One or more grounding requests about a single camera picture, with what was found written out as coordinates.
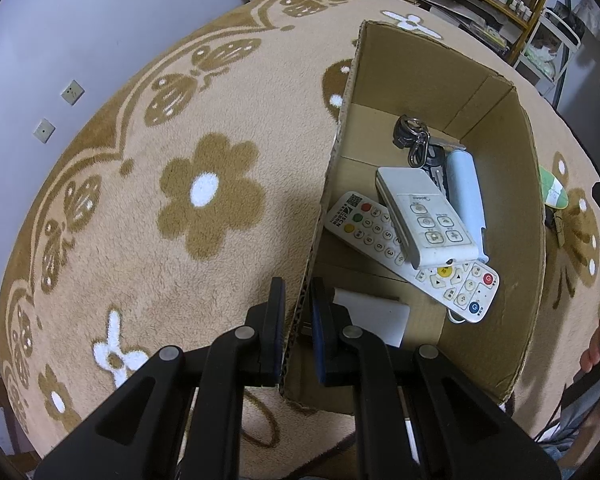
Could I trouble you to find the black car key bunch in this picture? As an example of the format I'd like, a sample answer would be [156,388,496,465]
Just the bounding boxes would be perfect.
[392,114,468,196]

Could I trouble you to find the light blue power bank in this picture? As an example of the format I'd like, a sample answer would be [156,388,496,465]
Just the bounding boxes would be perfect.
[446,150,490,261]

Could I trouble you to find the person's leg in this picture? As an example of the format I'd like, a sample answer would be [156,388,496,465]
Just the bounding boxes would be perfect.
[532,377,600,463]

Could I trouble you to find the long white remote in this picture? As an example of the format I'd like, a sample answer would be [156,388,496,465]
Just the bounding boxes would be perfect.
[325,191,501,324]

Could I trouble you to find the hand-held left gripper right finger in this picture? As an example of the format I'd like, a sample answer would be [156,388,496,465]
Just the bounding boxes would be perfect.
[310,277,561,480]

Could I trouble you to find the flat cardboard sheets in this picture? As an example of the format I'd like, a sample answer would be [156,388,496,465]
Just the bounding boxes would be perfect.
[415,0,511,52]

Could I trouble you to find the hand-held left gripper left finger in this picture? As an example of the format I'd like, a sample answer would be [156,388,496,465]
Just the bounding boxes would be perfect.
[32,277,287,480]

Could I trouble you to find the brown flower printed blanket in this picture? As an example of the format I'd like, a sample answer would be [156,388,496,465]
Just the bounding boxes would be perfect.
[0,0,600,466]

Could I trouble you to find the cardboard box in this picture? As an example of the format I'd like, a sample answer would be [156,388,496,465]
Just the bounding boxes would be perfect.
[280,20,548,406]

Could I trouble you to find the small white remote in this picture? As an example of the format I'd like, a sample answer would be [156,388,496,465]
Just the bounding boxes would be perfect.
[376,166,491,270]

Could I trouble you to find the white metal cart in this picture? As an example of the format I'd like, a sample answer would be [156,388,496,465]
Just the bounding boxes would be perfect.
[515,7,583,92]

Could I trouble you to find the white wall outlet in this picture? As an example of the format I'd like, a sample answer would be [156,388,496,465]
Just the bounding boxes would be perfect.
[61,80,86,107]
[33,119,57,145]

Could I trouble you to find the green oval mat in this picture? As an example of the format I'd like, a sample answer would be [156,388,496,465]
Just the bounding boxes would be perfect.
[539,165,568,209]

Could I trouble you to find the wooden bookshelf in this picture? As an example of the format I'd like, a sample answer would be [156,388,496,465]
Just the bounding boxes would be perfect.
[375,0,563,63]

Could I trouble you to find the white power adapter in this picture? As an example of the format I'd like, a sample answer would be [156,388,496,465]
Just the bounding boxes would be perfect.
[330,287,412,349]

